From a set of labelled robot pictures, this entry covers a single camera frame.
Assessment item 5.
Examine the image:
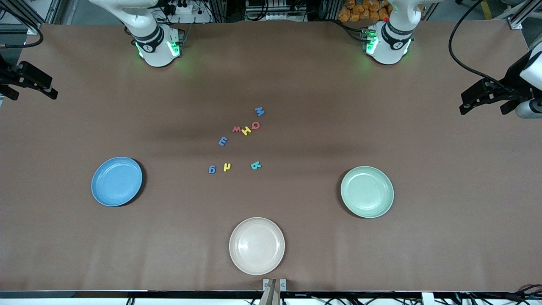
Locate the pale green plate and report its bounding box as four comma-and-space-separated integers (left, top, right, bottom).
340, 166, 395, 219

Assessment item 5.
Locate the black cable bundle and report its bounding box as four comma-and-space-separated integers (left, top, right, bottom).
457, 284, 542, 305

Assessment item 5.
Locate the beige plate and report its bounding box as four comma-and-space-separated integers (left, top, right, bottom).
229, 217, 285, 276

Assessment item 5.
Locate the blue plate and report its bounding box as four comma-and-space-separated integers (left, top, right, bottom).
91, 157, 144, 207

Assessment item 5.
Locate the aluminium frame profile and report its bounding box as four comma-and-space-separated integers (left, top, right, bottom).
0, 0, 47, 35
493, 0, 542, 30

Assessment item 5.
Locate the brown table cover sheet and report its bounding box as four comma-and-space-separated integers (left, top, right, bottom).
0, 19, 542, 293

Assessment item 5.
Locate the grey equipment rack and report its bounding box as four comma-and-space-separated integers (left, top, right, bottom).
245, 0, 310, 22

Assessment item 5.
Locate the grey metal bracket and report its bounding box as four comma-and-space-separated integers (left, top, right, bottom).
263, 278, 287, 292

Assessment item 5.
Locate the white power strip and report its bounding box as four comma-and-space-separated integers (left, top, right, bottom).
163, 2, 212, 24

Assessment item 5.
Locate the orange packets pile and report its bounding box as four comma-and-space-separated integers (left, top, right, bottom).
337, 0, 391, 22

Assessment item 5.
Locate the brown post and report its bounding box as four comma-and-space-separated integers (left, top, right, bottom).
259, 280, 281, 305

